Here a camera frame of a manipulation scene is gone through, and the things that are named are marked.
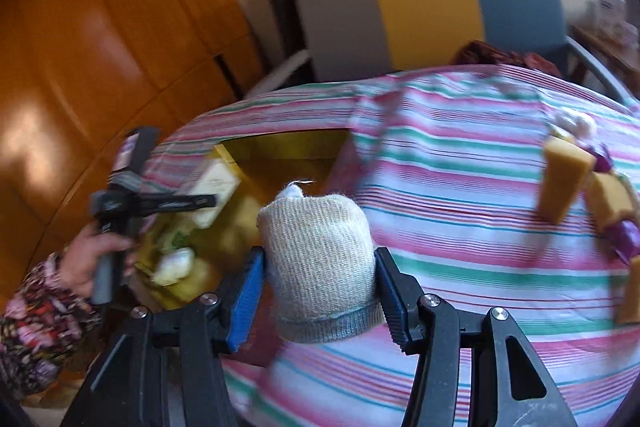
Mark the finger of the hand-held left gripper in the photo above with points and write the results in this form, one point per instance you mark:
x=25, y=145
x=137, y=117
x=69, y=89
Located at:
x=170, y=203

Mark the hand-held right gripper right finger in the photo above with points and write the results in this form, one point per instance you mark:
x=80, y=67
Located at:
x=392, y=294

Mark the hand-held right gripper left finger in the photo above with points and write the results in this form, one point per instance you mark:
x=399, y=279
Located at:
x=247, y=292

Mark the cream carton box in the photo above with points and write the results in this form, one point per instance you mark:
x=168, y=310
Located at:
x=212, y=192

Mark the white knitted sock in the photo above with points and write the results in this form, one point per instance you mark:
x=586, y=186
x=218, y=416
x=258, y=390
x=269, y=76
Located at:
x=320, y=257

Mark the person's left forearm floral sleeve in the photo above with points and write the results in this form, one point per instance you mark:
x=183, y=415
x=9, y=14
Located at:
x=40, y=327

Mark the person's left hand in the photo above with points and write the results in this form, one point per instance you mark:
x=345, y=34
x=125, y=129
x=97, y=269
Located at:
x=82, y=259

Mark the white crumpled item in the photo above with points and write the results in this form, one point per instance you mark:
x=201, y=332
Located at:
x=175, y=266

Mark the striped bed sheet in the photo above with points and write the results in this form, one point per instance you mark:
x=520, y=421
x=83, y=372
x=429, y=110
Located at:
x=450, y=207

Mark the orange wooden wardrobe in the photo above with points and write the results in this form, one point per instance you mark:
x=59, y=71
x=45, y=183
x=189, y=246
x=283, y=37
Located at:
x=110, y=57

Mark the purple small item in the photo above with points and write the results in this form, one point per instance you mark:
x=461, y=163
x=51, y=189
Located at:
x=601, y=158
x=626, y=241

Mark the white plastic bag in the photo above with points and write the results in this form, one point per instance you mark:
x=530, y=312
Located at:
x=575, y=123

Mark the dark red cloth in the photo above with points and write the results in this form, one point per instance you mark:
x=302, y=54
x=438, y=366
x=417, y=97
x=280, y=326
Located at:
x=505, y=56

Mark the grey yellow blue armchair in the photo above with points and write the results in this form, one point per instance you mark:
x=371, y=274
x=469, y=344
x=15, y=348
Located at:
x=425, y=7

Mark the wooden desk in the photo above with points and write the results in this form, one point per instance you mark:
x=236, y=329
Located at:
x=612, y=49

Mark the white printed carton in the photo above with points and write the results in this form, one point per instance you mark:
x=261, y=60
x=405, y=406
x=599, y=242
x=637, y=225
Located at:
x=611, y=9

